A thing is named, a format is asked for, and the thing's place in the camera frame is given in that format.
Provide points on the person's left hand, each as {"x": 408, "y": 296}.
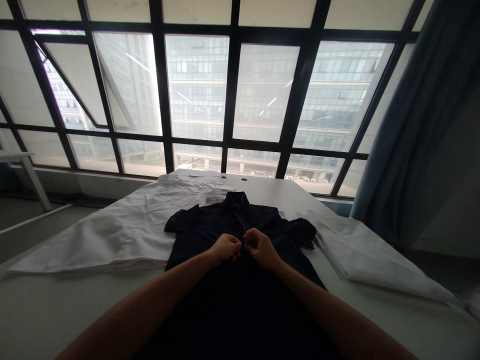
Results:
{"x": 224, "y": 245}

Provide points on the person's right hand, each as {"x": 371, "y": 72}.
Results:
{"x": 262, "y": 245}

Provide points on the person's left fingers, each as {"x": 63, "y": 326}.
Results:
{"x": 234, "y": 249}

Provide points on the dark navy short-sleeved shirt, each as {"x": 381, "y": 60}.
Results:
{"x": 240, "y": 277}

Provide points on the stack of white shirts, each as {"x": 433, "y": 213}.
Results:
{"x": 123, "y": 228}

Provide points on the folded white garment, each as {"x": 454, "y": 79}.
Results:
{"x": 371, "y": 255}

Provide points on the large black-framed window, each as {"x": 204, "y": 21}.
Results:
{"x": 210, "y": 93}

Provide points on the blue-grey curtain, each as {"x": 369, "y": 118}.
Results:
{"x": 420, "y": 131}

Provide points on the white side table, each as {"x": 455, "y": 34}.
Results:
{"x": 26, "y": 176}

